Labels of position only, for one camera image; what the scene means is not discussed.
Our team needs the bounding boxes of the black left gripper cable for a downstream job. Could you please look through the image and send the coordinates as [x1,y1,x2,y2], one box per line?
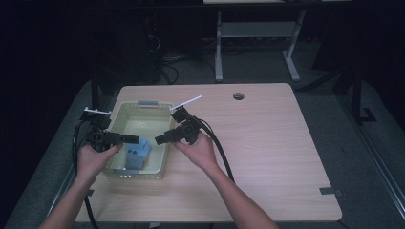
[72,120,99,229]

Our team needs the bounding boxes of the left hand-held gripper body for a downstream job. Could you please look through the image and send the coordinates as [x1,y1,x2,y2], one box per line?
[79,107,124,154]

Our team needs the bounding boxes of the black floor cables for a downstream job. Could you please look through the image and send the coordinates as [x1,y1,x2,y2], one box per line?
[159,54,189,86]

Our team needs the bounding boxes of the person's left hand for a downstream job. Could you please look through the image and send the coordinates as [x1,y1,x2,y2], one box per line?
[76,142,124,182]

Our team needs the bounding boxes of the person's right hand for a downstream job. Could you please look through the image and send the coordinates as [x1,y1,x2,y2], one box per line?
[173,130,220,175]

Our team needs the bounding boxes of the grey metal table frame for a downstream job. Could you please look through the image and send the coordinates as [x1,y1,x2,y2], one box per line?
[214,9,308,84]

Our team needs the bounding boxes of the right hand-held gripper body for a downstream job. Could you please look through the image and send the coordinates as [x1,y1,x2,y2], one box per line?
[169,94,203,146]

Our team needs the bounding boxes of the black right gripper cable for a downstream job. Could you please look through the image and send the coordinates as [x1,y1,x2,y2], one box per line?
[190,115,236,184]

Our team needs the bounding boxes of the black metal post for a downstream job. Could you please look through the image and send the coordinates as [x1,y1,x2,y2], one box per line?
[90,70,101,111]
[351,68,377,126]

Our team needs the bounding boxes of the blue grey knit glove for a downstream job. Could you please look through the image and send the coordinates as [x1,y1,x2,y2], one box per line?
[139,136,154,158]
[125,143,148,171]

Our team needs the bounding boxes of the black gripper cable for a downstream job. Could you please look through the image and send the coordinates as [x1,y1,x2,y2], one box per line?
[72,120,99,229]
[190,115,236,184]

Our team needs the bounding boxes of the pale yellow plastic basket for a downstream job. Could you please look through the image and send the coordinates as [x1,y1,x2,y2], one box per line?
[103,100,175,179]

